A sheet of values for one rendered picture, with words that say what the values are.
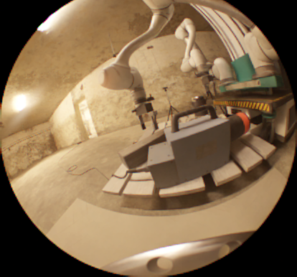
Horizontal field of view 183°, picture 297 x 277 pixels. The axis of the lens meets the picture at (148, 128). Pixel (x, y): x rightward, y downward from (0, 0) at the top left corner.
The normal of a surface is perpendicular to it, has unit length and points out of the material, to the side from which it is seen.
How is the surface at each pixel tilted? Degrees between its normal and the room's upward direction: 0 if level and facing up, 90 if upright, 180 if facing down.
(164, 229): 0
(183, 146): 90
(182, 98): 90
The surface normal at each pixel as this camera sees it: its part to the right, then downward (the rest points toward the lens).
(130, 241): -0.31, -0.93
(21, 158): 0.93, -0.26
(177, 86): -0.21, 0.27
